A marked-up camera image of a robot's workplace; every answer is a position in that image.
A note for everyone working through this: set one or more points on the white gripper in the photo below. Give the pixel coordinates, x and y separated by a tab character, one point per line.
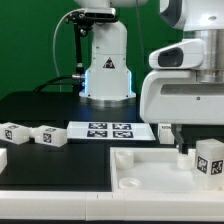
174	97

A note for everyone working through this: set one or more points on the white square tabletop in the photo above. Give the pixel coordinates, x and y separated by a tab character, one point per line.
159	170

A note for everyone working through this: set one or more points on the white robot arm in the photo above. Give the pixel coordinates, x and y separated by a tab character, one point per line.
109	80

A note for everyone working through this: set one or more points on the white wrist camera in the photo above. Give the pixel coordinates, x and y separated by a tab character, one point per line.
187	54

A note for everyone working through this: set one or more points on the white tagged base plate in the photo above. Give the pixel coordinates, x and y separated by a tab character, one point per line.
109	131

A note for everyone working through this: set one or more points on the white front fence rail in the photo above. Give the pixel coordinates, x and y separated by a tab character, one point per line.
129	206

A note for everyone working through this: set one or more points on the white fence rail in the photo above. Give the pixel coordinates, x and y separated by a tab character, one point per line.
129	206
3	159

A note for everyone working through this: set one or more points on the white left fence rail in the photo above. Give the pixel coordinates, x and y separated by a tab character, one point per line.
3	159

